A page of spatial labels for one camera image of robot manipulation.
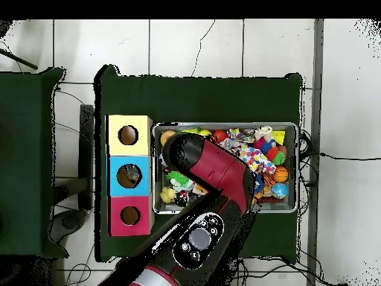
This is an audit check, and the shallow clear mesh bin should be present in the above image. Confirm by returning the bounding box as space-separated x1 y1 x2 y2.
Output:
151 121 299 215

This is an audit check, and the wooden box with three holes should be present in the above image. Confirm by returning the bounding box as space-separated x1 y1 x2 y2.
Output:
106 114 155 238

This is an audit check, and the green spiky rubber ball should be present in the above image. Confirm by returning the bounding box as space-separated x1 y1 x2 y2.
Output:
167 171 191 188

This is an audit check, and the orange ball with cream dots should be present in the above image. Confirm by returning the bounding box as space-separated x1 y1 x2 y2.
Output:
160 130 178 148

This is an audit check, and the small red ball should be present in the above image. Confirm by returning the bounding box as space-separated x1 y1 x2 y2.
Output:
213 129 228 144

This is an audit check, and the yellow rubber duck toy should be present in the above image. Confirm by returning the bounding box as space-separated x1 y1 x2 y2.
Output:
160 187 178 204

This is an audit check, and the dark green table cloth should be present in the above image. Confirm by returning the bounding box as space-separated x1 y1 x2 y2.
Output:
95 64 304 263
0 65 68 258

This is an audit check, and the black panel stand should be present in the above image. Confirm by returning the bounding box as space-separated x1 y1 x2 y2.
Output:
79 104 95 211

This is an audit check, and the grey stand base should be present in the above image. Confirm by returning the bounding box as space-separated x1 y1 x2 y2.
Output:
50 208 89 244

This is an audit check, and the black cable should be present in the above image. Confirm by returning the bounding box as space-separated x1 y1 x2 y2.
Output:
318 151 381 162

